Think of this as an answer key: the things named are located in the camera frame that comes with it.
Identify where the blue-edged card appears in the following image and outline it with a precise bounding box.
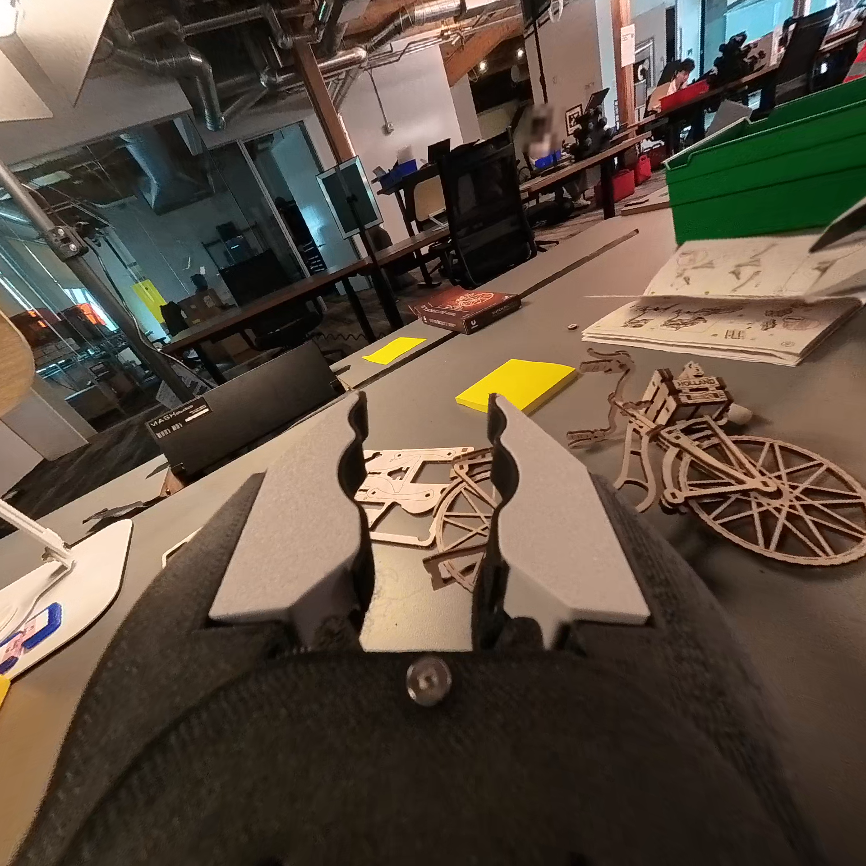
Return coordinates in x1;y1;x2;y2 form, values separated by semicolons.
0;601;63;674

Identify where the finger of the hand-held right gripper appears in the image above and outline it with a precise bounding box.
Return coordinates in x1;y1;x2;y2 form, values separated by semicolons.
804;249;866;300
810;198;866;253

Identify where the wooden book stand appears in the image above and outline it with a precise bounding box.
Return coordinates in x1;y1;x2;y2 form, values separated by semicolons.
0;311;134;679

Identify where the thin plywood parts sheet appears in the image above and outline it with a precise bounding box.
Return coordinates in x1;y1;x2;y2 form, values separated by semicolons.
353;443;505;591

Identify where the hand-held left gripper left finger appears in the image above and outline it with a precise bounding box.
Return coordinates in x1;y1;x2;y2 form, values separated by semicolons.
208;389;376;652

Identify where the dark long desk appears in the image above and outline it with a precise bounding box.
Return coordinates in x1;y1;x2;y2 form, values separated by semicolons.
162;223;451;380

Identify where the yellow sticky note pad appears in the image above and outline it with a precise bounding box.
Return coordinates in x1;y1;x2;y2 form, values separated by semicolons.
455;359;577;415

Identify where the black mesh office chair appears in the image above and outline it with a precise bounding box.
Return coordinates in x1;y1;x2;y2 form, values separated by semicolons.
436;132;539;288

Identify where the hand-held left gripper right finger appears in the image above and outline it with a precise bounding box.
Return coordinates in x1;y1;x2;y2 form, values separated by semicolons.
475;392;652;652

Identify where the green plastic bin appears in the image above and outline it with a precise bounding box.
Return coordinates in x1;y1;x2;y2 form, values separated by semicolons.
664;78;866;248

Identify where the framed panel on stand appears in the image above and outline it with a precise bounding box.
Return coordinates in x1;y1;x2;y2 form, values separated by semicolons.
316;156;384;240

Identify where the flat yellow paper note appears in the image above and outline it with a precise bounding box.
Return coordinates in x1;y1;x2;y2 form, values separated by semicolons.
360;336;427;366

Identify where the instruction booklet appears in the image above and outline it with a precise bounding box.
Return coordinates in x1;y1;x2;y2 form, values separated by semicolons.
582;233;866;368

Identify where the black equipment box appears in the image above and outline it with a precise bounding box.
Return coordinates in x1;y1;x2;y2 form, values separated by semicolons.
145;340;346;478

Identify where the wooden bicycle model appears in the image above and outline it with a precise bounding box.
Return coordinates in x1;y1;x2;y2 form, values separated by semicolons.
567;348;866;566

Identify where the brown product box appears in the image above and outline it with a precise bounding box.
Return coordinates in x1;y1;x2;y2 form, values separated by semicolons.
408;286;522;336

